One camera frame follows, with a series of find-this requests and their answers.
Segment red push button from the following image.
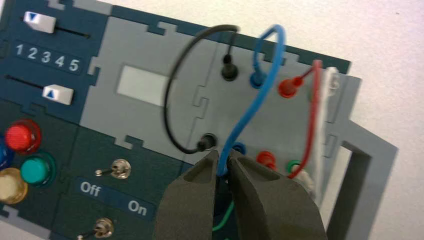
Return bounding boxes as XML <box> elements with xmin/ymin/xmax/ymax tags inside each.
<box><xmin>3</xmin><ymin>119</ymin><xmax>42</xmax><ymax>156</ymax></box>

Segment blue jumper wire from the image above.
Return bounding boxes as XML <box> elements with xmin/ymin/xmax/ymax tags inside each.
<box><xmin>216</xmin><ymin>24</ymin><xmax>287</xmax><ymax>176</ymax></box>

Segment yellow push button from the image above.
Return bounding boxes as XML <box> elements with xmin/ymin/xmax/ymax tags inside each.
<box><xmin>0</xmin><ymin>167</ymin><xmax>29</xmax><ymax>205</ymax></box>

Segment teal push button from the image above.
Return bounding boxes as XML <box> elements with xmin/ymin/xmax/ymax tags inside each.
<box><xmin>19</xmin><ymin>152</ymin><xmax>57</xmax><ymax>188</ymax></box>

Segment white jumper wire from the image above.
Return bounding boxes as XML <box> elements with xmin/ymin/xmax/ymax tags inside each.
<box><xmin>294</xmin><ymin>66</ymin><xmax>341</xmax><ymax>205</ymax></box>

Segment blue grey control box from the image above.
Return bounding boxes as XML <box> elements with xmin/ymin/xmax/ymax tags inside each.
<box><xmin>0</xmin><ymin>0</ymin><xmax>398</xmax><ymax>240</ymax></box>

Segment black jumper wire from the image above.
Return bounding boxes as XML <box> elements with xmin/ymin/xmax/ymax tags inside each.
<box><xmin>162</xmin><ymin>24</ymin><xmax>240</xmax><ymax>155</ymax></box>

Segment white slider knob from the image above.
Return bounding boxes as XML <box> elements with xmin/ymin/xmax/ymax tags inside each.
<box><xmin>23</xmin><ymin>10</ymin><xmax>57</xmax><ymax>34</ymax></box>
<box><xmin>42</xmin><ymin>84</ymin><xmax>75</xmax><ymax>106</ymax></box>

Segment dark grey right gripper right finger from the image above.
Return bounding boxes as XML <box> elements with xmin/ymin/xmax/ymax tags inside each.
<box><xmin>226</xmin><ymin>149</ymin><xmax>329</xmax><ymax>240</ymax></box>

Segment red jumper wire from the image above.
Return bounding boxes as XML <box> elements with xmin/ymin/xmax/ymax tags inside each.
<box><xmin>256</xmin><ymin>59</ymin><xmax>324</xmax><ymax>180</ymax></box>

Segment metal toggle switch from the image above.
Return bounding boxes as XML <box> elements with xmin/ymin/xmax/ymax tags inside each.
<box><xmin>76</xmin><ymin>217</ymin><xmax>115</xmax><ymax>240</ymax></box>
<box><xmin>94</xmin><ymin>158</ymin><xmax>132</xmax><ymax>180</ymax></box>

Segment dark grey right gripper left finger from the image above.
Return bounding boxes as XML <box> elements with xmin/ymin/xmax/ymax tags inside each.
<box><xmin>152</xmin><ymin>149</ymin><xmax>221</xmax><ymax>240</ymax></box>

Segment blue push button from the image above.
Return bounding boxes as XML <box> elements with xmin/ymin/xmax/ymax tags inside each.
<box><xmin>0</xmin><ymin>134</ymin><xmax>15</xmax><ymax>171</ymax></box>

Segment green rotary dial knob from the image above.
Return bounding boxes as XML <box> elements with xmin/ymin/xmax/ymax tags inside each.
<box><xmin>211</xmin><ymin>175</ymin><xmax>239</xmax><ymax>240</ymax></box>

